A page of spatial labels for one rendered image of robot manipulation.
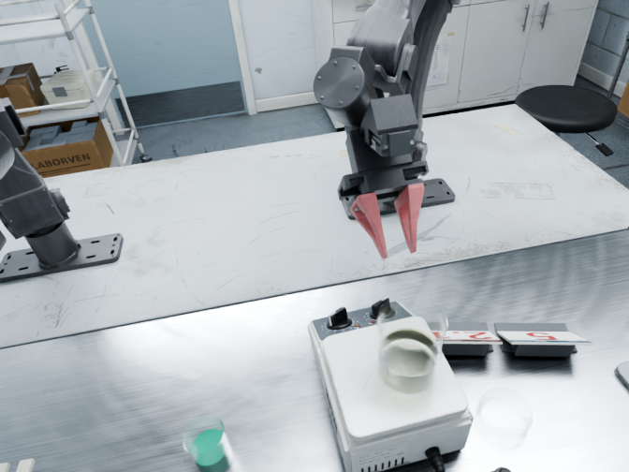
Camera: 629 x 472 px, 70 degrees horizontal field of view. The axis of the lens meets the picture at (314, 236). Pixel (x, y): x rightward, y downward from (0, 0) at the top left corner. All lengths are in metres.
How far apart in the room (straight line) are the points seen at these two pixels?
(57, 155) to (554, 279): 2.36
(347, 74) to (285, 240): 0.36
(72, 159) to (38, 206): 1.88
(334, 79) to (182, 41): 2.84
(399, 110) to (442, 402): 0.29
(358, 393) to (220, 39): 2.99
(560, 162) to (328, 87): 0.62
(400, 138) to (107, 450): 0.47
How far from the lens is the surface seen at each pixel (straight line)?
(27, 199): 0.78
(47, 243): 0.84
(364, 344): 0.51
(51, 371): 0.72
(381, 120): 0.47
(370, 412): 0.46
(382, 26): 0.61
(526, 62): 3.35
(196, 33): 3.30
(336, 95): 0.50
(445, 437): 0.50
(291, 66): 3.40
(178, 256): 0.80
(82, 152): 2.62
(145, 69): 3.40
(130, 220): 0.92
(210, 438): 0.54
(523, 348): 0.62
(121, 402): 0.64
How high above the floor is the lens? 1.39
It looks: 40 degrees down
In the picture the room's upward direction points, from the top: 6 degrees counter-clockwise
